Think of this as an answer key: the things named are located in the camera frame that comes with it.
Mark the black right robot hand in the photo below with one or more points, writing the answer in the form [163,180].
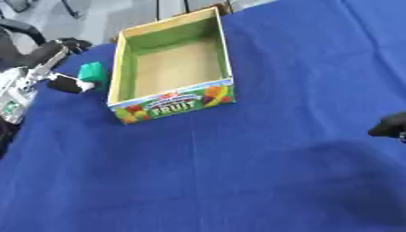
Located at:
[393,125]

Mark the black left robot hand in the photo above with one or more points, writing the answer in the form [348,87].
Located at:
[44,53]

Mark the green rectangular block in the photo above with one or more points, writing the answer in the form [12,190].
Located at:
[93,73]

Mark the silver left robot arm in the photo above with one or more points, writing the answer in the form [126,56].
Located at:
[17,90]

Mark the cardboard box with green inside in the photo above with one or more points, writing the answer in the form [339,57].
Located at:
[177,68]

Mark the black stand leg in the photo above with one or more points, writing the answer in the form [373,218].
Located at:
[186,5]
[157,9]

